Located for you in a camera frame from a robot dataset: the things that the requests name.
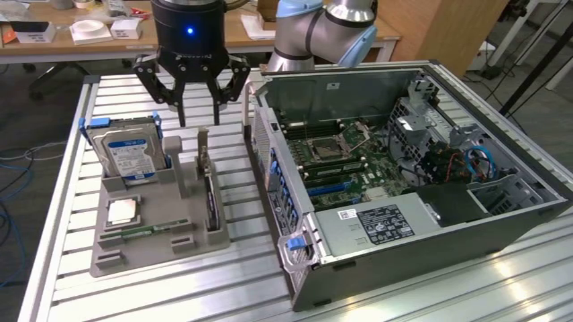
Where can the orange box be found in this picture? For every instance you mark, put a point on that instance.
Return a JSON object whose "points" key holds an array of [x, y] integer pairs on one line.
{"points": [[7, 35]]}

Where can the wooden cabinet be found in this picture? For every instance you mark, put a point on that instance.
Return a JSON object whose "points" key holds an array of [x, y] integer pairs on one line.
{"points": [[448, 30]]}

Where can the hard disk in blue caddy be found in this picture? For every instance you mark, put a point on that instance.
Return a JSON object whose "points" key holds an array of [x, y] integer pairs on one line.
{"points": [[130, 157]]}

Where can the white box with black top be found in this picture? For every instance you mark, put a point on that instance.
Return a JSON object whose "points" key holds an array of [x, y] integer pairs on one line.
{"points": [[36, 35]]}

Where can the brown cardboard box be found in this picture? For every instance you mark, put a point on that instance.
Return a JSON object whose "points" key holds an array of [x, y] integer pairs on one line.
{"points": [[267, 10]]}

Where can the grey cup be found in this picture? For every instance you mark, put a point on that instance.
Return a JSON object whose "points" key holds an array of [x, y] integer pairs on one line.
{"points": [[60, 4]]}

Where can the grey parts rack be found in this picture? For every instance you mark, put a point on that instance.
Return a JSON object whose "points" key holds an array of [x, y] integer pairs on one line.
{"points": [[157, 201]]}

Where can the black slanted pole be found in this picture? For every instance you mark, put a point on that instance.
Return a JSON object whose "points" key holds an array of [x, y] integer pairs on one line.
{"points": [[535, 72]]}

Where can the metal disk bay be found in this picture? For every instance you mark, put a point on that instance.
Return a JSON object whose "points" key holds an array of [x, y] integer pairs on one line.
{"points": [[412, 124]]}

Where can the green motherboard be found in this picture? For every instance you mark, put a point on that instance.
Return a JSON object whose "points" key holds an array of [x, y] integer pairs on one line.
{"points": [[381, 167]]}

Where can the grey power supply unit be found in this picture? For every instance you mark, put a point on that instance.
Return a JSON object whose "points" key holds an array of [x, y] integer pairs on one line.
{"points": [[349, 234]]}

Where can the white paper stack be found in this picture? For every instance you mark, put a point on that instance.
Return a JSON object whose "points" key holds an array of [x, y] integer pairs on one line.
{"points": [[257, 28]]}

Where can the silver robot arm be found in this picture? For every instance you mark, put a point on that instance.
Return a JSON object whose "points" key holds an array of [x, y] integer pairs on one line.
{"points": [[299, 33]]}

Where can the white low cabinet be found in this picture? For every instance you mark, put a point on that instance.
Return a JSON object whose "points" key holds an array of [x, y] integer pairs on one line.
{"points": [[485, 62]]}

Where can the black graphics card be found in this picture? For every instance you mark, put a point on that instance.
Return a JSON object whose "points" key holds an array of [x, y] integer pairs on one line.
{"points": [[210, 201]]}

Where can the installed RAM stick with label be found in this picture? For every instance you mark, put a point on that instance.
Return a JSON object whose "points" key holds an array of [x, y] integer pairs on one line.
{"points": [[336, 170]]}

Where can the CPU socket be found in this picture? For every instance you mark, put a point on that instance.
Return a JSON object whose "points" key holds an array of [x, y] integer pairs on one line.
{"points": [[325, 147]]}

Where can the white tape holder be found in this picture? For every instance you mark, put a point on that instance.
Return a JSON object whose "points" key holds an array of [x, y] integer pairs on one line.
{"points": [[91, 33]]}

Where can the wooden desk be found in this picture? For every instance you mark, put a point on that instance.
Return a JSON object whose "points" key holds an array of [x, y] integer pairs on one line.
{"points": [[90, 50]]}

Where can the white labelled box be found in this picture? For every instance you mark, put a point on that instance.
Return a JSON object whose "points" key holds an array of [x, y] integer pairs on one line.
{"points": [[126, 30]]}

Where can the black PC case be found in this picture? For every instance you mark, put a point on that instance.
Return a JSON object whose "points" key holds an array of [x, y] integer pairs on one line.
{"points": [[402, 255]]}

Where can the silver CPU chip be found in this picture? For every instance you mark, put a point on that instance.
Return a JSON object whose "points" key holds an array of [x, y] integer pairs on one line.
{"points": [[122, 211]]}

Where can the green RAM stick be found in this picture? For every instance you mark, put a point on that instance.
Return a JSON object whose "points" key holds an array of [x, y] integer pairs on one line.
{"points": [[143, 229]]}

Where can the blue expansion slot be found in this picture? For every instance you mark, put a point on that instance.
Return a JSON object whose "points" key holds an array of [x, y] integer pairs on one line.
{"points": [[329, 189]]}

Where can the black office chair base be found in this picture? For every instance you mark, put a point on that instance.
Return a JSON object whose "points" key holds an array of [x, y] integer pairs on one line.
{"points": [[50, 75]]}

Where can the metal socket cover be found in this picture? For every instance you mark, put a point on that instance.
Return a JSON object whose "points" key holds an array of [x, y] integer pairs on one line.
{"points": [[358, 134]]}

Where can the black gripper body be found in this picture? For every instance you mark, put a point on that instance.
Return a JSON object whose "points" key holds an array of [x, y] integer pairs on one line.
{"points": [[190, 50]]}

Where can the silver chipset heatsink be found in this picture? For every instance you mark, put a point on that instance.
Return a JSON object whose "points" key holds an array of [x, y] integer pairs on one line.
{"points": [[377, 192]]}

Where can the blue case latch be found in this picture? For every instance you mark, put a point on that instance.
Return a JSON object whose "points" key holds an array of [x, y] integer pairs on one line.
{"points": [[294, 243]]}

